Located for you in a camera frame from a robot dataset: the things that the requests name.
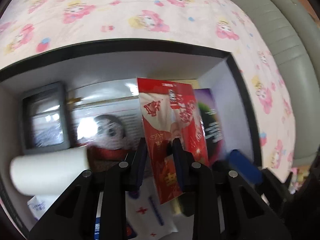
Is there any grey framed packet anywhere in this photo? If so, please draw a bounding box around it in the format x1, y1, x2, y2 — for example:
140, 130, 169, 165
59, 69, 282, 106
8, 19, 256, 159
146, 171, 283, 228
20, 81, 72, 155

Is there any dark purple card box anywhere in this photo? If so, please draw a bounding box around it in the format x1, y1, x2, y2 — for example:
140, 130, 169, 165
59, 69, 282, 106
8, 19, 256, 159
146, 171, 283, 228
194, 88, 227, 168

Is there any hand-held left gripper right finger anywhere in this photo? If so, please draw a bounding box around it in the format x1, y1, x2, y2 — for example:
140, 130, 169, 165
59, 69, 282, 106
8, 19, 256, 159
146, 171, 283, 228
171, 138, 292, 240

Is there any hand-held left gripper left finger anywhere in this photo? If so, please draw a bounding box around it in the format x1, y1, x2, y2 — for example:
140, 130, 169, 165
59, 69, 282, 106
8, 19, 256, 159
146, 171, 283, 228
29, 138, 148, 240

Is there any black cardboard box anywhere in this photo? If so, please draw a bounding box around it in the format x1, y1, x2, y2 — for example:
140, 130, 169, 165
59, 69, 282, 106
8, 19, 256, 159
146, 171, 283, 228
0, 39, 263, 240

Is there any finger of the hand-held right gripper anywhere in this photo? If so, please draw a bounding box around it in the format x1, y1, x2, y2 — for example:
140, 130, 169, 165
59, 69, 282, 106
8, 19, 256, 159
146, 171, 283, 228
226, 149, 263, 185

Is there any glossy character print packet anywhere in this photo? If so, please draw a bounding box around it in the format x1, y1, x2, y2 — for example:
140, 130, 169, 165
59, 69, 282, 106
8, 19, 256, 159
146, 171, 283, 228
66, 79, 150, 160

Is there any grey sofa cushion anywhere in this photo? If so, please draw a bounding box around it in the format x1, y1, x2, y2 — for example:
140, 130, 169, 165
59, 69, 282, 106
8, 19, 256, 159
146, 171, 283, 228
247, 0, 320, 160

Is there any red printed packet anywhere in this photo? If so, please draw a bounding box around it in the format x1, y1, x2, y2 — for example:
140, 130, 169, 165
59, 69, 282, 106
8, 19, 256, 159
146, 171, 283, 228
136, 77, 210, 205

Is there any pink printed blanket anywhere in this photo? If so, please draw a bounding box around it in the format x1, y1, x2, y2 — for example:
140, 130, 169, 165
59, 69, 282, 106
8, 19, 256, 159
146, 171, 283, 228
0, 0, 298, 183

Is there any white cardboard tube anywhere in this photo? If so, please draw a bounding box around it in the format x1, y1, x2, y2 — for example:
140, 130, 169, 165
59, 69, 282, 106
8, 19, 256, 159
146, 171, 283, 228
10, 147, 89, 197

